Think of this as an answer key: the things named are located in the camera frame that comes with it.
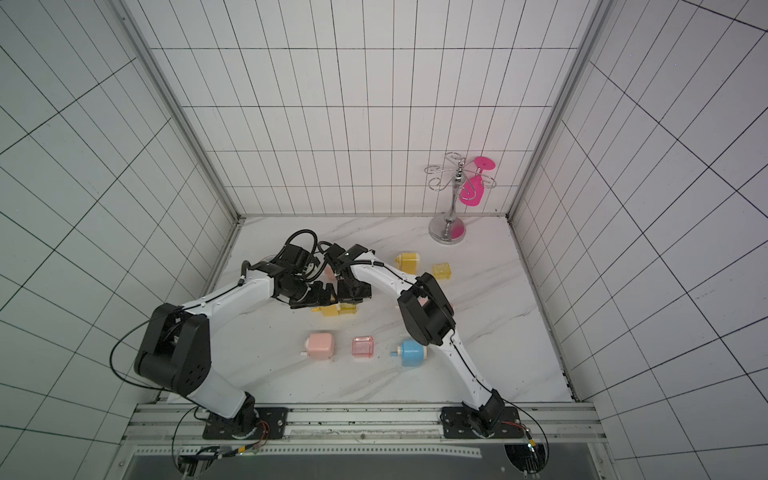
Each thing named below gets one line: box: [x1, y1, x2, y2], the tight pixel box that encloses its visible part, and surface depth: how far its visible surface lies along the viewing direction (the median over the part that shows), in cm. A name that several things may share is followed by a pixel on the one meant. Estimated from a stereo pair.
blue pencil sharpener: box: [390, 340, 428, 367], surface depth 79 cm
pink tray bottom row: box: [352, 336, 374, 358], surface depth 87 cm
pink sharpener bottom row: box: [308, 333, 334, 359], surface depth 81 cm
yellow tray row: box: [340, 303, 357, 314], surface depth 94 cm
